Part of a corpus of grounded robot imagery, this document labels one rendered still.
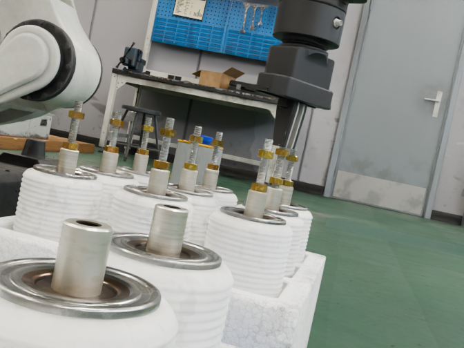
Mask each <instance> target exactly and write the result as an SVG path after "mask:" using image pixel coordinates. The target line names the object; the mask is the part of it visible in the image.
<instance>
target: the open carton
mask: <svg viewBox="0 0 464 348"><path fill-rule="evenodd" d="M243 74H245V73H244V72H242V71H240V70H237V69H235V68H233V67H231V68H229V69H228V70H226V71H224V72H223V73H221V72H213V71H208V70H199V71H197V72H194V73H192V75H195V76H198V77H200V79H199V83H198V84H201V85H205V86H212V87H216V88H223V89H227V90H228V87H229V86H230V85H229V82H230V81H231V80H236V79H237V78H238V77H240V76H242V75H243Z"/></svg>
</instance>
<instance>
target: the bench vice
mask: <svg viewBox="0 0 464 348"><path fill-rule="evenodd" d="M133 45H135V42H133V44H132V45H131V47H125V50H124V56H123V57H120V58H119V60H120V62H119V63H118V65H117V66H116V68H119V65H120V64H122V65H124V66H128V68H126V67H124V68H123V69H122V70H127V71H131V72H136V73H142V74H146V73H145V72H143V68H144V66H145V65H146V60H144V59H142V54H143V52H142V51H141V50H140V49H136V48H132V47H133Z"/></svg>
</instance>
